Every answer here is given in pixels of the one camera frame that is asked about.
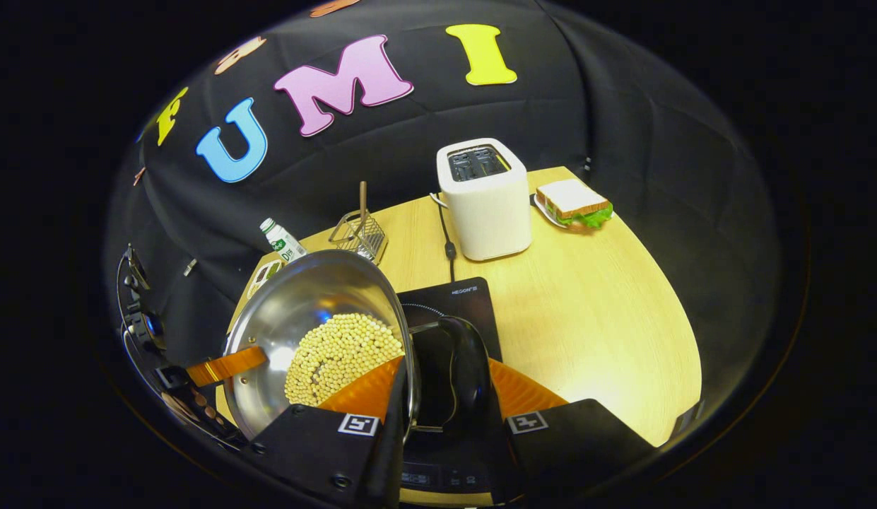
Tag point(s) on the toy sandwich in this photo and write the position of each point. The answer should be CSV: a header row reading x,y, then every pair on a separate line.
x,y
572,201

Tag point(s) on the wooden cloth clip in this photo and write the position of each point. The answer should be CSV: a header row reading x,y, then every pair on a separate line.
x,y
138,177

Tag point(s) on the white toaster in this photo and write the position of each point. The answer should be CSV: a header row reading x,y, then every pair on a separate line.
x,y
491,212

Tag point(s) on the black backdrop cloth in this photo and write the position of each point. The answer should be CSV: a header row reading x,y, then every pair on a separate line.
x,y
424,134

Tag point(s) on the black induction cooktop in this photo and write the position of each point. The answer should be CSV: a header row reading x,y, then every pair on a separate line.
x,y
459,297

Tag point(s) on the white drink bottle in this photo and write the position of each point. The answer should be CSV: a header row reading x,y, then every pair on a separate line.
x,y
286,244

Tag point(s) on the pile of soybeans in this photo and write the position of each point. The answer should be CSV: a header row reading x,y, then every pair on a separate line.
x,y
339,353

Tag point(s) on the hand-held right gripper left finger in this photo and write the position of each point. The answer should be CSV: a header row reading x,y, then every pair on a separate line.
x,y
392,452

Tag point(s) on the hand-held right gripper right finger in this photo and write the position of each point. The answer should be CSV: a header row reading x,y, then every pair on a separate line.
x,y
572,445

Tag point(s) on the divided white bean tray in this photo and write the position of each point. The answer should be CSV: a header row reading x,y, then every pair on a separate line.
x,y
263,277

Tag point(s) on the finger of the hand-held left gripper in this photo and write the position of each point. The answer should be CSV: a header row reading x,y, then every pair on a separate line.
x,y
226,365

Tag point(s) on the stainless steel pot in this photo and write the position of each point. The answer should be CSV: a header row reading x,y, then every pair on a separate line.
x,y
304,297

